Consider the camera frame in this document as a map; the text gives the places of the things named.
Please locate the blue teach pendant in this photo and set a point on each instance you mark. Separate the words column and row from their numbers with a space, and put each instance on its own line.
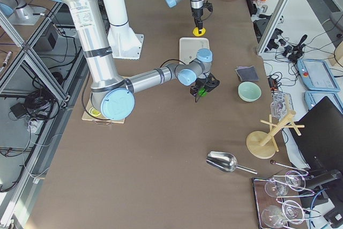
column 314, row 97
column 316, row 75

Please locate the wine glass middle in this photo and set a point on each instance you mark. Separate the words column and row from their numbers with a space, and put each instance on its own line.
column 276, row 188

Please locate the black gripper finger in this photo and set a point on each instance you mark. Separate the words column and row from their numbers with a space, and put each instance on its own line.
column 196, row 30
column 200, row 26
column 209, row 87
column 194, row 90

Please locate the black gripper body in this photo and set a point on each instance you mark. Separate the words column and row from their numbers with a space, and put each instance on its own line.
column 197, row 14
column 200, row 82

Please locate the light green bowl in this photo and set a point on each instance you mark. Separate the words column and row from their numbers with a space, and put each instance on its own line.
column 249, row 91

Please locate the bamboo cutting board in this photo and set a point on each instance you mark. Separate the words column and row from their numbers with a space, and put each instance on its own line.
column 99, row 120

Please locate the wooden mug stand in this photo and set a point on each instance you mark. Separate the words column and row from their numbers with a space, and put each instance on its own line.
column 263, row 145

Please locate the blue teach pendant upper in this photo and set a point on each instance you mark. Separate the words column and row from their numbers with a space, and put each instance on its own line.
column 316, row 75

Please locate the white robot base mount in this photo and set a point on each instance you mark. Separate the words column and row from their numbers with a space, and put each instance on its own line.
column 124, row 42

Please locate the wine glass rear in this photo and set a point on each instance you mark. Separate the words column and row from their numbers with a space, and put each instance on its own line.
column 295, row 180

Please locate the yellow lemon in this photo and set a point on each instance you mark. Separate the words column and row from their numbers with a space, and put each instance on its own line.
column 198, row 35

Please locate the black monitor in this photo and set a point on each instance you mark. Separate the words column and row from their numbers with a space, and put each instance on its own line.
column 320, row 142

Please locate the steel scoop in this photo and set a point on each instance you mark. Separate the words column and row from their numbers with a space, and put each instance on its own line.
column 226, row 162

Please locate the beige rabbit tray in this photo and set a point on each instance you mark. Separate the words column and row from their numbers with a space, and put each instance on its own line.
column 188, row 47

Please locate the lemon slice lower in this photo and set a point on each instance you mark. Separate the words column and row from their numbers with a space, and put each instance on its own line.
column 94, row 112

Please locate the aluminium frame post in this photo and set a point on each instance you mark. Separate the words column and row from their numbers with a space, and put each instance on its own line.
column 271, row 26

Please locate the grey folded cloth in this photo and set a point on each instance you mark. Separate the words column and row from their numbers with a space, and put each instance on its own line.
column 247, row 75

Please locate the spare robot base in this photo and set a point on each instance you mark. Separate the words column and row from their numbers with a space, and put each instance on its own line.
column 18, row 12

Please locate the wine glass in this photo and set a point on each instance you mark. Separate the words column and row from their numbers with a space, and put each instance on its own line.
column 290, row 213
column 295, row 180
column 276, row 188

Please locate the wine glass front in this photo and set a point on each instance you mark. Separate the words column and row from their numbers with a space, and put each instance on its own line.
column 290, row 213

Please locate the clear glass mug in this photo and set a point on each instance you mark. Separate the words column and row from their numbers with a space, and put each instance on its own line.
column 282, row 103

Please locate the blue teach pendant lower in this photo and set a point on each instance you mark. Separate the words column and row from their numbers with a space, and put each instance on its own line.
column 314, row 97

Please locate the green lime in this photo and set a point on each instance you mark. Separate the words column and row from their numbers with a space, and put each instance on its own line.
column 202, row 92

